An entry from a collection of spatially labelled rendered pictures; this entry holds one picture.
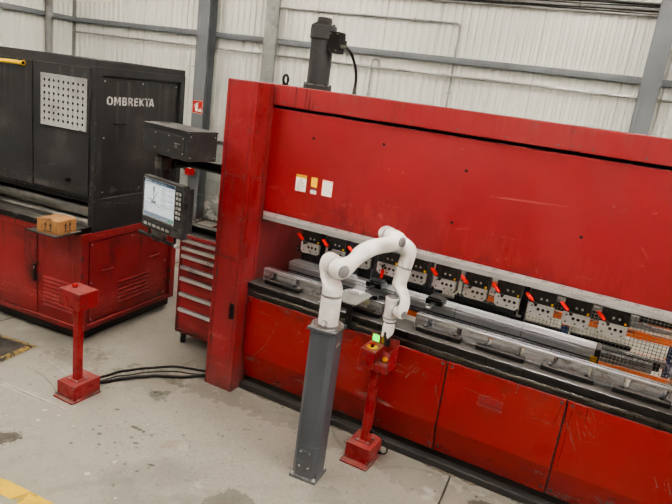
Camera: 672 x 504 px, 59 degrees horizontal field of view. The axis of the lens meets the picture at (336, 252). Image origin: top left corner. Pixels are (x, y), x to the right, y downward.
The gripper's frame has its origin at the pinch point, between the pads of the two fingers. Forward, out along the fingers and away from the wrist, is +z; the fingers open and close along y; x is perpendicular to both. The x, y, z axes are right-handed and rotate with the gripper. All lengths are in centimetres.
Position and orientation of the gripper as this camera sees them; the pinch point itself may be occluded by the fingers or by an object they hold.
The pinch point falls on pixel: (386, 342)
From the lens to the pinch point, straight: 379.0
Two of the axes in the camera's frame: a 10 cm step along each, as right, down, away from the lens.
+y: -4.8, 2.6, -8.4
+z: -0.9, 9.4, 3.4
